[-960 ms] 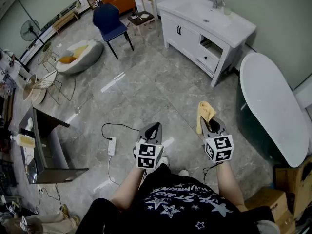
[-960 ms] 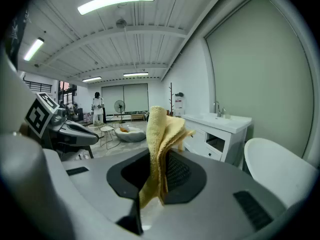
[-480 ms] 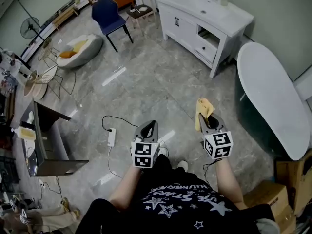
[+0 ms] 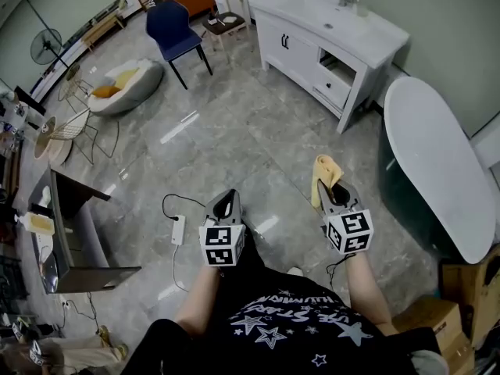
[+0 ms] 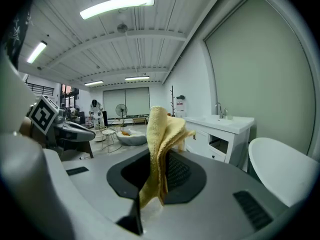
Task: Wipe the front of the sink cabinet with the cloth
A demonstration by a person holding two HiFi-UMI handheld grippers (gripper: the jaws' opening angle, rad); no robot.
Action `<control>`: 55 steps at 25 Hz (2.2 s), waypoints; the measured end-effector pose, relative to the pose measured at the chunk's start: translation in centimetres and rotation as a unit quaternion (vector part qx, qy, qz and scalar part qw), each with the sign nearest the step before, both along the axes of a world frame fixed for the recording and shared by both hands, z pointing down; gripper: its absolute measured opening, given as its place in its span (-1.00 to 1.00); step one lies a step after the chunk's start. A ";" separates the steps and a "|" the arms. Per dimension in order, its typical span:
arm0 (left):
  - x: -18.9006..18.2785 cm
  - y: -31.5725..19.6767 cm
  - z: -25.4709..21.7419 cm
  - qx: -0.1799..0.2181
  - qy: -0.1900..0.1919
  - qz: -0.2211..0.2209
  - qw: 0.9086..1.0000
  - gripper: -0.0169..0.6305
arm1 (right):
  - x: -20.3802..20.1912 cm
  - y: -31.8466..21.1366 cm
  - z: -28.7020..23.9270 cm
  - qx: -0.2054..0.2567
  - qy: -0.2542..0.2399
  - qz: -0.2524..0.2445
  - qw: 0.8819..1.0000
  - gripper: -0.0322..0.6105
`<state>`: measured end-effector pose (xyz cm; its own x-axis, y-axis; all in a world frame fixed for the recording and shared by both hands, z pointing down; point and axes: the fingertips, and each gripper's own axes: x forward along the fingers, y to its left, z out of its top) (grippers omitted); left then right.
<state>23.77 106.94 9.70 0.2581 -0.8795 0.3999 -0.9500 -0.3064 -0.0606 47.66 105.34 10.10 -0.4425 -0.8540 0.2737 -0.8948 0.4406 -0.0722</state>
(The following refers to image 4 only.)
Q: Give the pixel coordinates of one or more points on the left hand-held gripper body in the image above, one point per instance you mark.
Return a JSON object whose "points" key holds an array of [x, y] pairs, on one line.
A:
{"points": [[218, 244]]}

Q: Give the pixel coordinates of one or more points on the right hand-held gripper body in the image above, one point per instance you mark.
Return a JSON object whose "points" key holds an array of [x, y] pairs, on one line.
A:
{"points": [[347, 233]]}

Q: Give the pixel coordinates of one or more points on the small black white box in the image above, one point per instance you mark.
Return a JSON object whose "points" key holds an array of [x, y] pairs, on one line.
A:
{"points": [[213, 19]]}

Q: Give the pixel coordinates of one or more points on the dark desk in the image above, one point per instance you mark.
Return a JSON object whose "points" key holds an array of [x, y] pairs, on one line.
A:
{"points": [[78, 240]]}

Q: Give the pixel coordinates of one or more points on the white and green bathtub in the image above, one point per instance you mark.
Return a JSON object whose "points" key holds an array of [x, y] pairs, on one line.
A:
{"points": [[429, 162]]}

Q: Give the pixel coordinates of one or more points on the blue chair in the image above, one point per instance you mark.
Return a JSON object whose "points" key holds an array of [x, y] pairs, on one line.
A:
{"points": [[172, 29]]}

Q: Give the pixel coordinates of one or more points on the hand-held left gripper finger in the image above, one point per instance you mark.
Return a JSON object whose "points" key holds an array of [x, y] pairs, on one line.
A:
{"points": [[236, 211], [211, 211]]}

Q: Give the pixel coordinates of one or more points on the yellow cloth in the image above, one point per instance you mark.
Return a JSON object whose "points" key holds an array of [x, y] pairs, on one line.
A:
{"points": [[326, 168]]}

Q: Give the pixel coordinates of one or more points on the pale plastic cup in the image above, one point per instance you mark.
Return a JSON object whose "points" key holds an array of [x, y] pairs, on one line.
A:
{"points": [[362, 10]]}

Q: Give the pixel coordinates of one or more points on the white power strip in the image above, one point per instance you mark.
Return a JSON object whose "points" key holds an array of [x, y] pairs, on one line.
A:
{"points": [[178, 231]]}

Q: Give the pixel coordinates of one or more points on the white soap box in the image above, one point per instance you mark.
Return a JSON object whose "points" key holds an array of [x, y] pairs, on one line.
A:
{"points": [[229, 19]]}

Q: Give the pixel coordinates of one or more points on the black printed t-shirt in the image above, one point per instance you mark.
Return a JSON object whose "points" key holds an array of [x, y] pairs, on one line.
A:
{"points": [[273, 346]]}

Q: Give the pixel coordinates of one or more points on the wooden bench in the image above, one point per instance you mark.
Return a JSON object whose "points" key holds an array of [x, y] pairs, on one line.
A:
{"points": [[102, 25]]}

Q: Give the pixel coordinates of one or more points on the pale lotion bottle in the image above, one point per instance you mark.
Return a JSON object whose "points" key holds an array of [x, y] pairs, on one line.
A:
{"points": [[39, 225]]}

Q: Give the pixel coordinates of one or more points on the wooden chair brown seat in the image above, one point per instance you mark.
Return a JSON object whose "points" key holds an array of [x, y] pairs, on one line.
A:
{"points": [[216, 29]]}

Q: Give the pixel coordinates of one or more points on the black trousers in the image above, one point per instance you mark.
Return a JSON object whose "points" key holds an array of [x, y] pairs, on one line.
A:
{"points": [[250, 256]]}

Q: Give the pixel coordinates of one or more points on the yellow cushion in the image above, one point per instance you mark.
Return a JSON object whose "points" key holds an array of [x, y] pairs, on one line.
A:
{"points": [[126, 78]]}

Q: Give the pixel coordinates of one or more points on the person's right white shoe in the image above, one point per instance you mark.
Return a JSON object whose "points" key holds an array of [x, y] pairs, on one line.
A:
{"points": [[295, 271]]}

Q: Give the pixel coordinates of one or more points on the white cabinet door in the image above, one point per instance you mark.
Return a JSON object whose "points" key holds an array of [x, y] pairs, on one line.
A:
{"points": [[302, 63], [275, 47]]}

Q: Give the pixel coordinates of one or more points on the white drawer with black knob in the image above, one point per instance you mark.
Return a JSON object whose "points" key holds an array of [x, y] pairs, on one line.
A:
{"points": [[336, 90]]}

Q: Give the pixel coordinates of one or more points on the person's left forearm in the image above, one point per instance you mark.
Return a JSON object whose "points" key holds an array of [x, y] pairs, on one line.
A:
{"points": [[195, 303]]}

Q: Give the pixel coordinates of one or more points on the white vanity cabinet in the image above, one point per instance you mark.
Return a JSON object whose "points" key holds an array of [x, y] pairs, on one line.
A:
{"points": [[312, 14]]}

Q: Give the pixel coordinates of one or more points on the orange cushion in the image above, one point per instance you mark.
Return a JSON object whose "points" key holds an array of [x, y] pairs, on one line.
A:
{"points": [[105, 91]]}

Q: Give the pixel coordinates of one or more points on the cardboard box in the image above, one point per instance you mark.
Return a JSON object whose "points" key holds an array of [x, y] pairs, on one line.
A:
{"points": [[429, 318], [472, 287]]}

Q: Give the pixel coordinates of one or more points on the person's right forearm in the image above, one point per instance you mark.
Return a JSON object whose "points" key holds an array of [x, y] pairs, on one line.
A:
{"points": [[367, 291]]}

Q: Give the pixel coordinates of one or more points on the black standing fan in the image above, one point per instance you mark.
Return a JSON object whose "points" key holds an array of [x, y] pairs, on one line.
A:
{"points": [[47, 45]]}

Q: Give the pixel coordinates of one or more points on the round beige side table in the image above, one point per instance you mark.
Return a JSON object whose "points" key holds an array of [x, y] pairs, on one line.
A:
{"points": [[51, 143]]}

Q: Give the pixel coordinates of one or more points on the round grey lounge chair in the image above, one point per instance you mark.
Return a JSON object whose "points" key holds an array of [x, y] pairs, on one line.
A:
{"points": [[133, 96]]}

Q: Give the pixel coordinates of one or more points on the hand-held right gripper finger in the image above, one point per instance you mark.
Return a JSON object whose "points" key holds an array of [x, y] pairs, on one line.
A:
{"points": [[356, 203], [326, 203]]}

